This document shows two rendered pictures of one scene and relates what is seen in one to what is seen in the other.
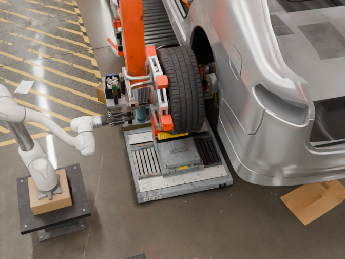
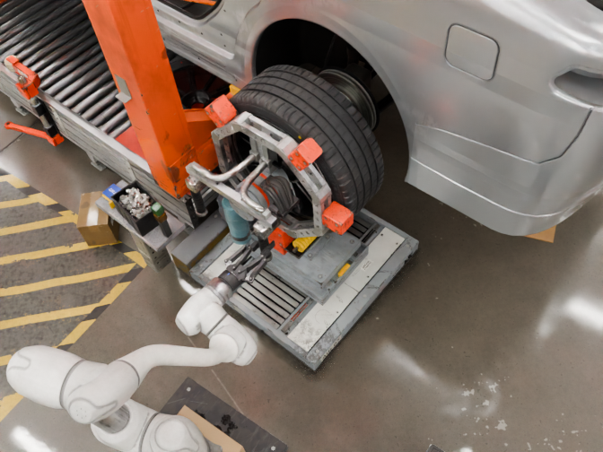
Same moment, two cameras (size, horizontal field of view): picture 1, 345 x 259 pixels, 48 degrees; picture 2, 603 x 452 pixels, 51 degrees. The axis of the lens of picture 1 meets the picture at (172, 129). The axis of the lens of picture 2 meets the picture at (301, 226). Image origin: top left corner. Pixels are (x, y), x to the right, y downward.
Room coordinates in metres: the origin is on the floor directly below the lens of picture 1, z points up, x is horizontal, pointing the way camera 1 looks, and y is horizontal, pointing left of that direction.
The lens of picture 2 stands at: (0.89, 0.85, 2.70)
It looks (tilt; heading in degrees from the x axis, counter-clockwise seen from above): 55 degrees down; 328
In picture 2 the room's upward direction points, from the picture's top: 6 degrees counter-clockwise
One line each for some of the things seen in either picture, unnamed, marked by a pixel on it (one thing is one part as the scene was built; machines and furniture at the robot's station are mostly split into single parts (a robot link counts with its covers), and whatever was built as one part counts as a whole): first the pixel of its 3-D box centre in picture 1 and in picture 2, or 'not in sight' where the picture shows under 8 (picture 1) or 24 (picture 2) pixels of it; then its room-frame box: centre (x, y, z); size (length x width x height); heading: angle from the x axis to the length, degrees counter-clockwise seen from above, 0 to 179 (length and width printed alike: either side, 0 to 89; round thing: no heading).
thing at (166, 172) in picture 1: (176, 150); (305, 248); (2.31, -0.04, 0.13); 0.50 x 0.36 x 0.10; 13
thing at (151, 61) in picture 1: (156, 94); (271, 178); (2.25, 0.12, 0.85); 0.54 x 0.07 x 0.54; 13
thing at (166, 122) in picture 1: (166, 122); (337, 218); (1.95, 0.04, 0.85); 0.09 x 0.08 x 0.07; 13
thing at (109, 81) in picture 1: (113, 86); (138, 207); (2.75, 0.54, 0.51); 0.20 x 0.14 x 0.13; 6
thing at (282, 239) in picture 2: (162, 127); (285, 227); (2.26, 0.08, 0.48); 0.16 x 0.12 x 0.17; 103
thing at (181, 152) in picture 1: (177, 137); (307, 229); (2.29, -0.04, 0.32); 0.40 x 0.30 x 0.28; 13
